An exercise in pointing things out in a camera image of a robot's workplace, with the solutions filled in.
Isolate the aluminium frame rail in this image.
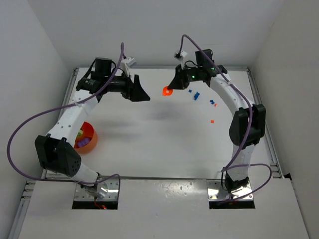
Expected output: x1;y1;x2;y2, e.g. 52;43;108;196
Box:
247;68;284;178
8;67;79;239

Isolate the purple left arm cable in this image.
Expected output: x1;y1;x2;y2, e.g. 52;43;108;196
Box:
6;42;121;185

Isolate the metal base plate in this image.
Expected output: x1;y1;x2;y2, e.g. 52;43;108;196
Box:
206;179;254;201
74;174;121;202

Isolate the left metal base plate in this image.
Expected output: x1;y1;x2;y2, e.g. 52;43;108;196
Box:
74;174;121;202

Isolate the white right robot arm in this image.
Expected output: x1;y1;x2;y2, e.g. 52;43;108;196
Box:
167;49;266;192

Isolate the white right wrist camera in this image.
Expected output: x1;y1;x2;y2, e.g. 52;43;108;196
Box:
174;50;187;69

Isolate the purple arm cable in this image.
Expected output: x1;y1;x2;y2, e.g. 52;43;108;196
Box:
179;34;272;201
6;42;121;185

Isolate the aluminium frame rail right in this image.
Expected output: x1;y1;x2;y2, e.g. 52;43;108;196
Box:
247;68;284;178

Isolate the green lego brick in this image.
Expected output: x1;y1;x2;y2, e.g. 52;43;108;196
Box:
77;129;83;137

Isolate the blue lego figure piece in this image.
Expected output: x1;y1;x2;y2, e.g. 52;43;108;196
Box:
194;92;200;101

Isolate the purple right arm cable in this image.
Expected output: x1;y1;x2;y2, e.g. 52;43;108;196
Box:
179;34;272;201

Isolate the aluminium frame rail left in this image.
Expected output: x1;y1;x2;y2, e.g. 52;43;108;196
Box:
8;67;79;239

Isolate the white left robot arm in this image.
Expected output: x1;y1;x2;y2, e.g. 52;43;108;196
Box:
35;57;150;198

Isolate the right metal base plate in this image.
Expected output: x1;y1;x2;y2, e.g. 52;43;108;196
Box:
206;179;254;201

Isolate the orange round lego piece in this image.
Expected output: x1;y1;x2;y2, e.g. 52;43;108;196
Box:
162;86;173;96

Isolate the orange divided round container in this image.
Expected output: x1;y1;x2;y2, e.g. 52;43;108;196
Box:
74;121;98;154

